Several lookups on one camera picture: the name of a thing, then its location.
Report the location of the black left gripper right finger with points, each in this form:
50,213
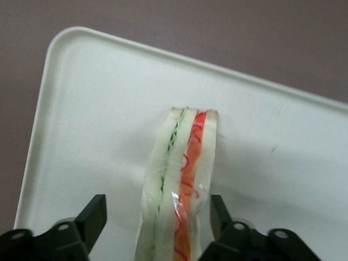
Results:
239,242

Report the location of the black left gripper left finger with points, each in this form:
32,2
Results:
68,239

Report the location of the plastic sandwich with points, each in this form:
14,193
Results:
179,176

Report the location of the cream plastic tray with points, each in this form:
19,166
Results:
108,108

